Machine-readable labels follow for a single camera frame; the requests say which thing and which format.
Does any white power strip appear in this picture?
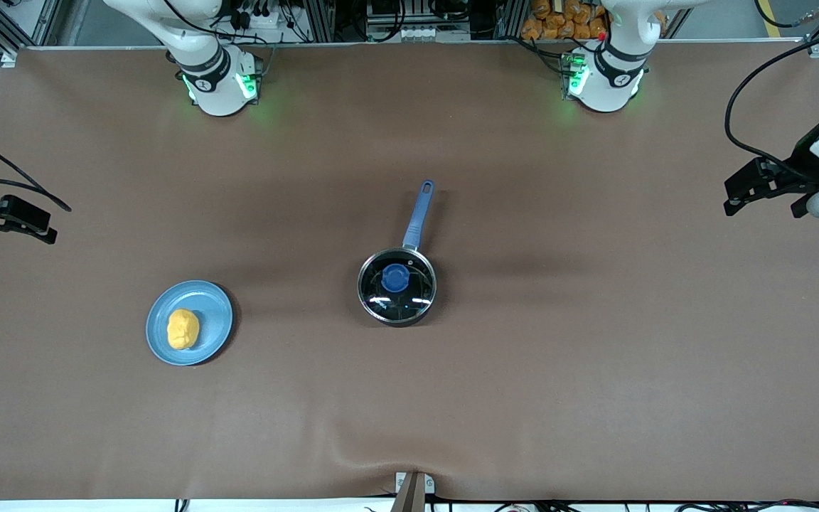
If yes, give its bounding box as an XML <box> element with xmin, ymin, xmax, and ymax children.
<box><xmin>235</xmin><ymin>7</ymin><xmax>289</xmax><ymax>31</ymax></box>

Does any metal table bracket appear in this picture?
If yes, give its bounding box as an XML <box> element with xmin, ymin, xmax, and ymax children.
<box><xmin>394</xmin><ymin>471</ymin><xmax>436</xmax><ymax>512</ymax></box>

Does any pile of orange snack bags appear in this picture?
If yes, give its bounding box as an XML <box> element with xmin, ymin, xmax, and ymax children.
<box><xmin>520</xmin><ymin>0</ymin><xmax>668</xmax><ymax>41</ymax></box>

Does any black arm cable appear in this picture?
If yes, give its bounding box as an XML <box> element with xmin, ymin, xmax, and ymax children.
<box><xmin>0</xmin><ymin>132</ymin><xmax>73</xmax><ymax>213</ymax></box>
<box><xmin>725</xmin><ymin>28</ymin><xmax>819</xmax><ymax>182</ymax></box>

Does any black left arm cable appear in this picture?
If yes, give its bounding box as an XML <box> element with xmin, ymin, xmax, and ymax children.
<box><xmin>725</xmin><ymin>28</ymin><xmax>819</xmax><ymax>182</ymax></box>

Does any yellow potato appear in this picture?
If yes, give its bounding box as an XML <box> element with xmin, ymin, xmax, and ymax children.
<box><xmin>167</xmin><ymin>309</ymin><xmax>200</xmax><ymax>351</ymax></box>

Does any glass lid with blue knob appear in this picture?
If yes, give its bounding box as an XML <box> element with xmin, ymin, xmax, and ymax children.
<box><xmin>360</xmin><ymin>249</ymin><xmax>436</xmax><ymax>324</ymax></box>

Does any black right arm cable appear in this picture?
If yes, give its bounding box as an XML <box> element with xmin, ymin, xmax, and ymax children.
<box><xmin>0</xmin><ymin>132</ymin><xmax>73</xmax><ymax>213</ymax></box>

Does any blue plate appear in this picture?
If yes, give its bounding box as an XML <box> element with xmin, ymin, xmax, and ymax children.
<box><xmin>145</xmin><ymin>280</ymin><xmax>234</xmax><ymax>367</ymax></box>

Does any white terminal block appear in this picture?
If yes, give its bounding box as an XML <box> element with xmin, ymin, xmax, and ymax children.
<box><xmin>395</xmin><ymin>25</ymin><xmax>471</xmax><ymax>41</ymax></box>

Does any brown table cloth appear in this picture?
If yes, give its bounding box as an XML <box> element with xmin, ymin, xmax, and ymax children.
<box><xmin>0</xmin><ymin>41</ymin><xmax>819</xmax><ymax>502</ymax></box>

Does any black pot with blue handle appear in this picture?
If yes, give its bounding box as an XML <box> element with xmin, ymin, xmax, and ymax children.
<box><xmin>358</xmin><ymin>180</ymin><xmax>437</xmax><ymax>328</ymax></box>

